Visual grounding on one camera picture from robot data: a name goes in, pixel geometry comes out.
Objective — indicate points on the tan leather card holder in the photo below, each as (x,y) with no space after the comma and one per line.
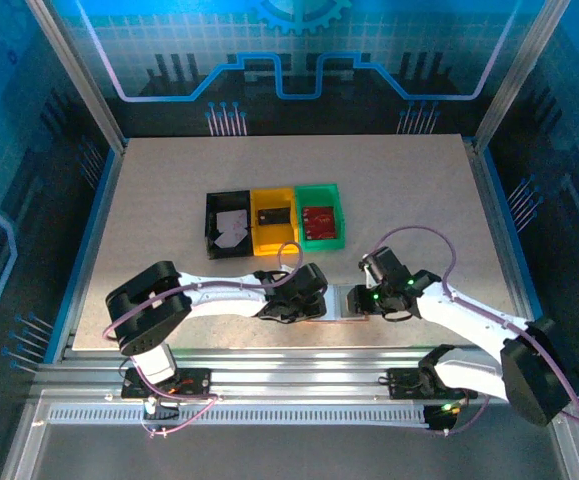
(333,300)

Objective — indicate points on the dark grey credit card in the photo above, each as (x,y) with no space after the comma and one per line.
(342,300)
(274,216)

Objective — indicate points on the red credit card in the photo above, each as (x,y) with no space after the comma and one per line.
(319,232)
(319,215)

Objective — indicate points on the white credit card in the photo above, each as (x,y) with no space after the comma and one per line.
(226,240)
(229,219)

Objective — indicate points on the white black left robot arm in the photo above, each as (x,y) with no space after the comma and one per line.
(219,300)

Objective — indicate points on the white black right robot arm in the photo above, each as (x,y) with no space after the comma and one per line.
(469,320)

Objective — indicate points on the yellow plastic bin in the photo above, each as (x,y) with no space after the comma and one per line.
(274,242)

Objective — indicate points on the green plastic bin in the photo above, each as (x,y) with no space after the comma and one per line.
(319,194)

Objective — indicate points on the black plastic bin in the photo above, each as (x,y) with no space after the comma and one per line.
(210,225)

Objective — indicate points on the blue table edge strip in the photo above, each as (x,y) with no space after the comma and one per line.
(508,230)
(84,260)

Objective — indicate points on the dark blue cutting mat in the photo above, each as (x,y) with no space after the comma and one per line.
(569,200)

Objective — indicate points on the blue gear print panel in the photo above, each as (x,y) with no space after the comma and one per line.
(289,50)

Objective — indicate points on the blue circuit print panel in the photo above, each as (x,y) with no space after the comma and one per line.
(9,200)

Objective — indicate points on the aluminium frame rail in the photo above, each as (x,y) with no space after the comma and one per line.
(294,372)

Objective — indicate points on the aluminium frame post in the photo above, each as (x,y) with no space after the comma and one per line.
(78,75)
(519,75)

